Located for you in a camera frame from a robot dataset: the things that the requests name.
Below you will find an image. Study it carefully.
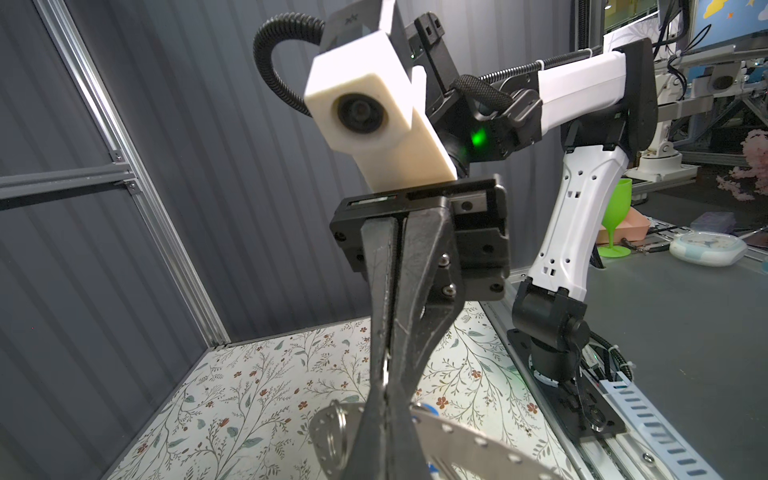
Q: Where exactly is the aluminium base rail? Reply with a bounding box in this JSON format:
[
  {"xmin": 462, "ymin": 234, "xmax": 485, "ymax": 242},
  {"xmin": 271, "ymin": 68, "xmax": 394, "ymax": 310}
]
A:
[{"xmin": 482, "ymin": 268, "xmax": 719, "ymax": 479}]

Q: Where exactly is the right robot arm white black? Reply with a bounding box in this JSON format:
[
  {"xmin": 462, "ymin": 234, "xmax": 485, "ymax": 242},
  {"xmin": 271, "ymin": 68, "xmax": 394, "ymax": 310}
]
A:
[{"xmin": 305, "ymin": 8, "xmax": 657, "ymax": 403}]

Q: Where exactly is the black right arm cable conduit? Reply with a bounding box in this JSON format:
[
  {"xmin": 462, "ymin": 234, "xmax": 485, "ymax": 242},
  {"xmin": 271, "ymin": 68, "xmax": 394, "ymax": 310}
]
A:
[{"xmin": 251, "ymin": 11, "xmax": 604, "ymax": 118}]

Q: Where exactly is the aluminium frame corner post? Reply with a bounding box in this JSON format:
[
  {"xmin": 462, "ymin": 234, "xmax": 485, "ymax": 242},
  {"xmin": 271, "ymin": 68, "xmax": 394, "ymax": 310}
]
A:
[{"xmin": 34, "ymin": 1, "xmax": 231, "ymax": 348}]

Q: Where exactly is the horizontal aluminium frame bar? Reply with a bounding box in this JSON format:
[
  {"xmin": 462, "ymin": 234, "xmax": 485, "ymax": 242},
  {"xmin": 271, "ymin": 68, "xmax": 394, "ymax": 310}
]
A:
[{"xmin": 1, "ymin": 162, "xmax": 136, "ymax": 200}]

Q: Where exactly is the green plastic goblet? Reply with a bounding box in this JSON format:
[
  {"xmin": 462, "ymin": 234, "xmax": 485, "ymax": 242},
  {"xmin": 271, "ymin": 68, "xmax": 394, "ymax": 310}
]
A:
[{"xmin": 598, "ymin": 178, "xmax": 632, "ymax": 259}]

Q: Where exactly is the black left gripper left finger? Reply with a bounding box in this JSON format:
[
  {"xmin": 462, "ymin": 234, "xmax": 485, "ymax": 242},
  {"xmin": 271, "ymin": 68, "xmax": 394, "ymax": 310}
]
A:
[{"xmin": 342, "ymin": 384, "xmax": 387, "ymax": 480}]

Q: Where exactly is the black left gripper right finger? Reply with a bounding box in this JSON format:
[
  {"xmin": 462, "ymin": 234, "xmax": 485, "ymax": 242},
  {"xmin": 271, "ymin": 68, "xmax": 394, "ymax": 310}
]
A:
[{"xmin": 385, "ymin": 386, "xmax": 431, "ymax": 480}]

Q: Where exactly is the perforated metal ring plate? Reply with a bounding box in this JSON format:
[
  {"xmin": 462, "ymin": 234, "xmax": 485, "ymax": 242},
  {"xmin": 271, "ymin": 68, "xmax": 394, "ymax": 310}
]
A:
[{"xmin": 309, "ymin": 403, "xmax": 559, "ymax": 479}]

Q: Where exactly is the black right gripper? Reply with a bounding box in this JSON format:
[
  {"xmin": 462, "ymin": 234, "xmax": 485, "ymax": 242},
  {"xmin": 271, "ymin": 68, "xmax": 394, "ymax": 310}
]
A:
[{"xmin": 330, "ymin": 174, "xmax": 510, "ymax": 402}]

